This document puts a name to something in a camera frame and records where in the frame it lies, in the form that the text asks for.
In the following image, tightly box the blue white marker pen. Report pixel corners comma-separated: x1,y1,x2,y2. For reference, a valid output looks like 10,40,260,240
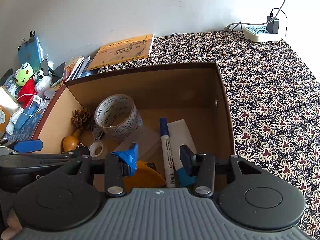
159,118,176,188

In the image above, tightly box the orange round lid object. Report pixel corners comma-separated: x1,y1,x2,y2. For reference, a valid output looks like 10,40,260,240
123,160,166,192

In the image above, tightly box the white tube with blue cap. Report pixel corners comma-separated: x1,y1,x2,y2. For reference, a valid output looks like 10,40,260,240
168,119,197,187

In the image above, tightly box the clear plastic case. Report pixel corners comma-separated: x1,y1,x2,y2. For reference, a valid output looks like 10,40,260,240
114,125,161,161

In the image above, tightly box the person's left hand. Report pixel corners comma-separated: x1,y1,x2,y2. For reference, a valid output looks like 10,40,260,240
1,209,23,240

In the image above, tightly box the small wooden gourd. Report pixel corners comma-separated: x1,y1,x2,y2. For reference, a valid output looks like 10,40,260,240
62,128,81,152

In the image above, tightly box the small white tape roll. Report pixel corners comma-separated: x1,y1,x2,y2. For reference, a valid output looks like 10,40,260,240
88,140,106,158

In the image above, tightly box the brown cardboard box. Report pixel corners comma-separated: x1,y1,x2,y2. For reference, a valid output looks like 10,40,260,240
31,61,236,193

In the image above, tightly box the large clear tape roll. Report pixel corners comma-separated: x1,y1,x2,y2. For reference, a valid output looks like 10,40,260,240
94,94,143,143

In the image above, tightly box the green frog plush toy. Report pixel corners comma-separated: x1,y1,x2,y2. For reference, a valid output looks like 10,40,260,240
15,62,37,108

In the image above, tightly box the pine cone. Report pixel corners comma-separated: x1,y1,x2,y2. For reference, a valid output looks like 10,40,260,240
71,108,94,131

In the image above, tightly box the white dog plush toy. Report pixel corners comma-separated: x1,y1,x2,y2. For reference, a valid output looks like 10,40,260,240
33,68,52,93

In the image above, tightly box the floral patterned tablecloth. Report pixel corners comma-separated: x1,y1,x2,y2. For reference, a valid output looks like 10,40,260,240
101,31,319,239

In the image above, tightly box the yellow book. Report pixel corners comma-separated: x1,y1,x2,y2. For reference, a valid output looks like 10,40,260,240
88,34,155,70

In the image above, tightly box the white power strip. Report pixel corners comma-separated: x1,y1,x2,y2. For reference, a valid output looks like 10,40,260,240
242,25,281,43

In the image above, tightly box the black power adapter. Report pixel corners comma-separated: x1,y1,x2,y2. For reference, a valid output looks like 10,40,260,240
266,16,279,34

